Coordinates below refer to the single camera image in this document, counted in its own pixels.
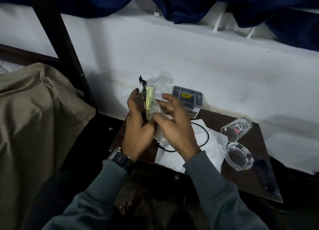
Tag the clear packet with yellow label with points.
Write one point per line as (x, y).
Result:
(149, 97)

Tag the clear plastic bag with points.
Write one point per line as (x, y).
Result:
(162, 81)

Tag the person's right hand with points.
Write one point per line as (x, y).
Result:
(179, 132)

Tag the black bed frame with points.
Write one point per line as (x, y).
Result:
(59, 37)

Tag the small white wall clip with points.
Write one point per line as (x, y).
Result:
(158, 14)

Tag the white window bar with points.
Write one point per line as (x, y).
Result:
(220, 17)
(251, 33)

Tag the khaki blanket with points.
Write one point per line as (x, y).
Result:
(37, 137)

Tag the grey plastic organizer box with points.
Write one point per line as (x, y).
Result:
(197, 105)

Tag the clear glass ashtray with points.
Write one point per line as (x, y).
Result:
(239, 156)

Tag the clear drinking glass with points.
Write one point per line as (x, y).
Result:
(236, 128)

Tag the person's left forearm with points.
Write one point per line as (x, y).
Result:
(94, 200)

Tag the dark blue curtain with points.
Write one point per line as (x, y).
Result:
(187, 2)

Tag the pile of white tissue papers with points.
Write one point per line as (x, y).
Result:
(211, 147)

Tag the striped mattress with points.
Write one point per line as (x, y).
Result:
(10, 67)

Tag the person's left hand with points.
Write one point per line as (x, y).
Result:
(135, 135)

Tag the person's right forearm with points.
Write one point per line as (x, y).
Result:
(219, 192)

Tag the black wristwatch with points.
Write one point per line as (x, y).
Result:
(122, 160)

